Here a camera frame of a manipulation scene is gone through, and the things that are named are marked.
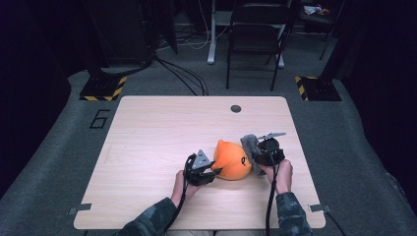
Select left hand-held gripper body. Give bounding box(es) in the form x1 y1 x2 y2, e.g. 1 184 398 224
184 149 218 188

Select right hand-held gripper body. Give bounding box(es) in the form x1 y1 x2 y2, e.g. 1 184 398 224
254 132 287 167

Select orange plush toy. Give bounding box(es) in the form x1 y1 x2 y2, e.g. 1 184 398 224
210 139 254 181

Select grey cloth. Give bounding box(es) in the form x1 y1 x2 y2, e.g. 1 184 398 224
239 134 268 176

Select person's left hand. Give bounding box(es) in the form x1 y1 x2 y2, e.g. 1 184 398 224
170 169 202 208

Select person's right hand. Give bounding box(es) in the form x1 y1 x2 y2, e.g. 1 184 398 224
264 159 294 195

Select black stand base striped edge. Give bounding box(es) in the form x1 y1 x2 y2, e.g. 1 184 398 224
294 76 342 102
79 76 128 102

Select black folding chair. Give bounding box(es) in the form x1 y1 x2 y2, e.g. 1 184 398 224
225 2 293 92

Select white desk leg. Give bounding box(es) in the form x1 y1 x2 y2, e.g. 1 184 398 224
207 0 218 65

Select orange and white items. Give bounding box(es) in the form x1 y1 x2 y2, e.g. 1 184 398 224
303 4 331 17

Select black cabinet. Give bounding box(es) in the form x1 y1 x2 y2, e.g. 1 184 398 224
87 0 155 67

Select left hand-held gripper cable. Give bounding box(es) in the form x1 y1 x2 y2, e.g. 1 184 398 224
163 153 198 233

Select hand-held gripper cable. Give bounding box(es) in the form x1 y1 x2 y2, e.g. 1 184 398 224
265 146 280 236
163 153 198 233

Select right hand-held gripper cable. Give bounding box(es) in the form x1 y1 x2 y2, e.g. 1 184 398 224
265 146 280 236

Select grey metal table bracket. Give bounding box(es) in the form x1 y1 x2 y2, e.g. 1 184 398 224
67 203 92 216
309 204 331 213

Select black floor cables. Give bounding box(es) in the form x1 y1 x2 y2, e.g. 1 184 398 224
153 55 209 96

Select thin black cable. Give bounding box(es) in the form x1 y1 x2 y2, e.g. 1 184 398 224
324 210 347 236

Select white floor cable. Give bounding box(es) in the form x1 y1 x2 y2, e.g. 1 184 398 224
156 0 230 52

